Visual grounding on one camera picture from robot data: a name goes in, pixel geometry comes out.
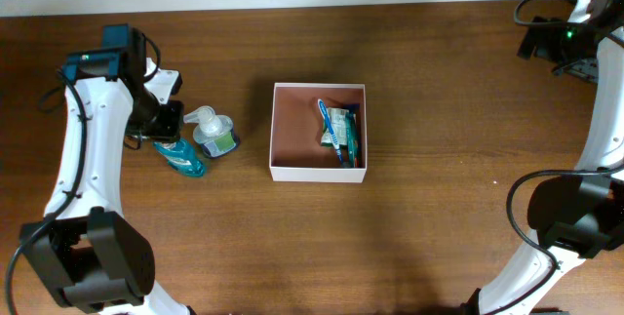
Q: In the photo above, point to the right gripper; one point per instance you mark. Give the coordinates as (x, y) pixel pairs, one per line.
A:
(546, 46)

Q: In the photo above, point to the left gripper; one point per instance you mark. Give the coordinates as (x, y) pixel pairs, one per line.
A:
(172, 129)

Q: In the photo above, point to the blue mouthwash bottle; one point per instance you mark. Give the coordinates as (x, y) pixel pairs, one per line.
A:
(181, 156)

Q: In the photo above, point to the clear pump soap bottle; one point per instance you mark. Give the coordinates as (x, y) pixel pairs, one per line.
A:
(214, 133)

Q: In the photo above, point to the blue white toothbrush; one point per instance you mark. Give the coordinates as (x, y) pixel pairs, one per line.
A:
(334, 141)

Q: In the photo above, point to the green white soap packet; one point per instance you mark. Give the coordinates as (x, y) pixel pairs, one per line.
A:
(338, 117)

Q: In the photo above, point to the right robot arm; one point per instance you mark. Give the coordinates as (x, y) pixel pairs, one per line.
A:
(565, 217)

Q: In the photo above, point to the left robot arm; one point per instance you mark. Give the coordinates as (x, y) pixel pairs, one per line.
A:
(83, 250)

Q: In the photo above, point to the white cardboard box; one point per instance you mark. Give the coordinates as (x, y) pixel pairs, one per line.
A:
(295, 150)

